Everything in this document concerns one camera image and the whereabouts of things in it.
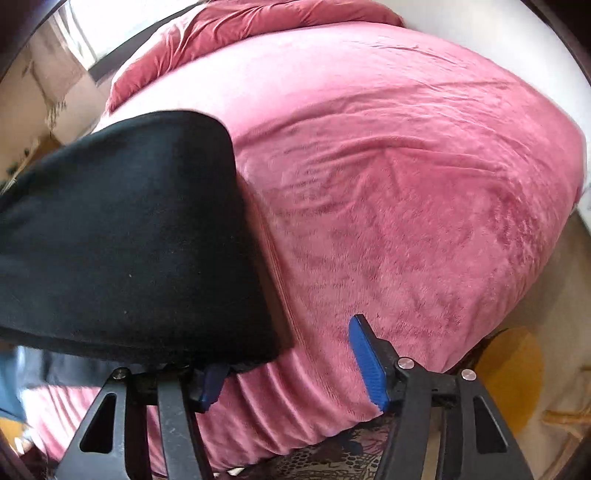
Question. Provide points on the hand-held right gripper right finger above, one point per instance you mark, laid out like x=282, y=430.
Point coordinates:
x=367, y=360

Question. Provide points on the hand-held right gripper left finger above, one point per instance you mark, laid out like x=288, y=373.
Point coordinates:
x=210, y=383

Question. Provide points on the black pants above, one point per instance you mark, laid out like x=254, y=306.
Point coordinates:
x=129, y=240

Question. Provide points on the dark patterned rug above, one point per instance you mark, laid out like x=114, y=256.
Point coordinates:
x=323, y=457

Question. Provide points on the yellow round stool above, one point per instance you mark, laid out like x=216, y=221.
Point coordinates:
x=512, y=378

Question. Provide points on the pink plush blanket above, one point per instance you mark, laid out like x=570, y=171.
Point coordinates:
x=392, y=207

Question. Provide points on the blue cloth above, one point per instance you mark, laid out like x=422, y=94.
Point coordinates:
x=9, y=383

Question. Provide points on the dark grey headboard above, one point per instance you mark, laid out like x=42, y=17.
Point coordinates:
x=106, y=64

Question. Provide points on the lace curtain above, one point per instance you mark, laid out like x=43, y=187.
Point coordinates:
x=60, y=64

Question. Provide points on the rose duvet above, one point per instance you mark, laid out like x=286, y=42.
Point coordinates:
x=221, y=27

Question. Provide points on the window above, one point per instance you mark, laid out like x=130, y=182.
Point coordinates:
x=101, y=32

